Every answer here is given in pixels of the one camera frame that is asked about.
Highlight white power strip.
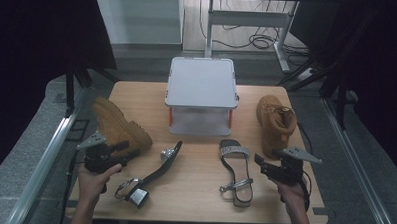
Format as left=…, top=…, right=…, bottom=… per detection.
left=297, top=66, right=316, bottom=82

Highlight white desk frame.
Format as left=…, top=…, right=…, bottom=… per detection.
left=203, top=0, right=295, bottom=74

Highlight grey two-tier shoe rack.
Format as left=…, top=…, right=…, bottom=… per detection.
left=163, top=56, right=241, bottom=138

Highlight thin black cable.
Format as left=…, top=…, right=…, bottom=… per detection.
left=296, top=123, right=315, bottom=155

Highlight black metal stand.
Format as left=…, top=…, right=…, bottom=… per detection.
left=64, top=53, right=121, bottom=119
left=275, top=54, right=361, bottom=132

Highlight person's right hand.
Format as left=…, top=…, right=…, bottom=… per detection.
left=275, top=179, right=308, bottom=214

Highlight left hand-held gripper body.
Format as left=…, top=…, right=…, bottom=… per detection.
left=75, top=131, right=129, bottom=176

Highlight white panel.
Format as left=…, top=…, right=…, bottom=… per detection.
left=94, top=0, right=185, bottom=47

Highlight dark curtain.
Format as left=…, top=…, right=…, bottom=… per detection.
left=0, top=0, right=119, bottom=190
left=285, top=0, right=397, bottom=183

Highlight tan suede boot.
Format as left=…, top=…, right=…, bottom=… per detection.
left=90, top=95, right=155, bottom=158
left=254, top=93, right=300, bottom=162

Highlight black rhinestone strap sandal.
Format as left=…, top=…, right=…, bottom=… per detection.
left=217, top=138, right=256, bottom=209
left=113, top=138, right=183, bottom=210

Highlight black floor cables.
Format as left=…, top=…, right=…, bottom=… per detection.
left=198, top=0, right=312, bottom=58

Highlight person's left hand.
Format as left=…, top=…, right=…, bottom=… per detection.
left=76, top=161, right=123, bottom=205

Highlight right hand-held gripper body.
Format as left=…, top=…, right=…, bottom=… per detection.
left=259, top=145, right=323, bottom=187

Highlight metal rail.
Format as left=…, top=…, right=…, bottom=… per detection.
left=3, top=84, right=88, bottom=224
left=317, top=97, right=397, bottom=224

